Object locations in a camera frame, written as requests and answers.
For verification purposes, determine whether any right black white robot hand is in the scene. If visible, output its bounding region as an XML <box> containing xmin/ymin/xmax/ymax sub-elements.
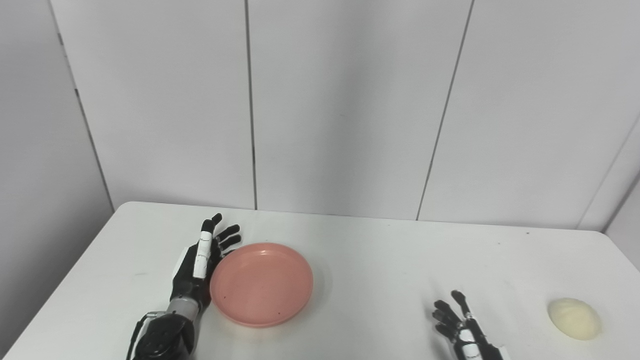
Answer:
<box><xmin>432</xmin><ymin>289</ymin><xmax>512</xmax><ymax>360</ymax></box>

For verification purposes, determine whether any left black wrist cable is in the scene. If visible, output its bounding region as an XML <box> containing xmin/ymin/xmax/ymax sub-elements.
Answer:
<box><xmin>124</xmin><ymin>311</ymin><xmax>167</xmax><ymax>360</ymax></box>

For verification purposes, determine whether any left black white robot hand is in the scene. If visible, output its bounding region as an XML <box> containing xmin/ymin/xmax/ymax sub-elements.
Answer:
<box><xmin>169</xmin><ymin>213</ymin><xmax>243</xmax><ymax>307</ymax></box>

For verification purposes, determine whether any cream steamed bun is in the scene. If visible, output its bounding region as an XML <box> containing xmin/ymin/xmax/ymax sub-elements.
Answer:
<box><xmin>547</xmin><ymin>297</ymin><xmax>603</xmax><ymax>342</ymax></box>

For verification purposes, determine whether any pink round plate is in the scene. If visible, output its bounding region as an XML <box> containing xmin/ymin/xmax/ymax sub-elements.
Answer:
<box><xmin>209</xmin><ymin>242</ymin><xmax>315</xmax><ymax>329</ymax></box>

